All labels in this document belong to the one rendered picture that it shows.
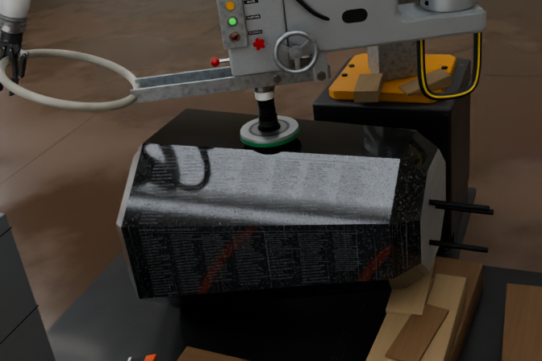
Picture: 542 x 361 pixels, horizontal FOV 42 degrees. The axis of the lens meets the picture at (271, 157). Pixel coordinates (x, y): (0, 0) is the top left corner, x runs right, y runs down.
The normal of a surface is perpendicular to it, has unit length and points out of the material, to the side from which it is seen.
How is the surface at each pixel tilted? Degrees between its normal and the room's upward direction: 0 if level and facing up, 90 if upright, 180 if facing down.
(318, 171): 45
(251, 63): 90
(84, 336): 0
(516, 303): 0
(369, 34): 90
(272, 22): 90
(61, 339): 0
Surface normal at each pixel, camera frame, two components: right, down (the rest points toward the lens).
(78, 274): -0.12, -0.88
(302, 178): -0.33, -0.30
